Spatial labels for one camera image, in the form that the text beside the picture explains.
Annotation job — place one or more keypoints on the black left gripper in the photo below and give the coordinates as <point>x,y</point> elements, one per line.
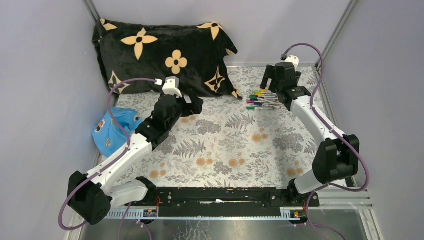
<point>194,108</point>

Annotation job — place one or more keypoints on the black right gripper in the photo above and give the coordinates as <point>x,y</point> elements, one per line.
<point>269,73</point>

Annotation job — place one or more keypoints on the bundle of coloured marker pens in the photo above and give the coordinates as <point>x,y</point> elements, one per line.
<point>263,99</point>

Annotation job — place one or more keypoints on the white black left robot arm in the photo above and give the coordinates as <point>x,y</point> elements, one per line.
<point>116,165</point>

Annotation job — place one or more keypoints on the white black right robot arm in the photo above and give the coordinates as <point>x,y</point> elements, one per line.
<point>335,158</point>

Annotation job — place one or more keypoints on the black floral pillow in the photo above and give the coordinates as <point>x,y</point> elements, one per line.
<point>131,56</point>

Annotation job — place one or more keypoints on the floral patterned table mat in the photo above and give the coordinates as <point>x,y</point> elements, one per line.
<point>228,145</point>

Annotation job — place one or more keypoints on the blue cartoon cloth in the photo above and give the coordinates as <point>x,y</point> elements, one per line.
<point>108,137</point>

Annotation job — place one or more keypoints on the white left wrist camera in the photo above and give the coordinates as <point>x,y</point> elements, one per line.
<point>171,87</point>

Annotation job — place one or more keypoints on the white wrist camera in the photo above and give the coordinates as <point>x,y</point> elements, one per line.
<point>171,87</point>
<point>293,59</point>

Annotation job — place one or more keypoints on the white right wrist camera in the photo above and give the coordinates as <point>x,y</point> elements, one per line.
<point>293,59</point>

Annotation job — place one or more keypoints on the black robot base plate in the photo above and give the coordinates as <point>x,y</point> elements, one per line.
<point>250,202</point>

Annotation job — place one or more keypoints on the aluminium frame rail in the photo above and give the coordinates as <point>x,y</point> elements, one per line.
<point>330,198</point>

